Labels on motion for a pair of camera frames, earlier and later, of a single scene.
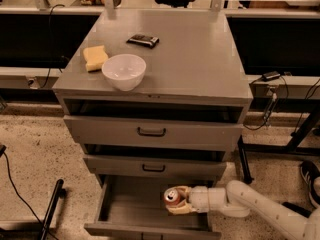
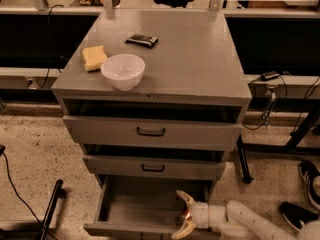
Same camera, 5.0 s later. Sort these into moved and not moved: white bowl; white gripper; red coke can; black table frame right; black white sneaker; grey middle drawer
Moved: red coke can; white gripper
Not moved: black table frame right; white bowl; grey middle drawer; black white sneaker
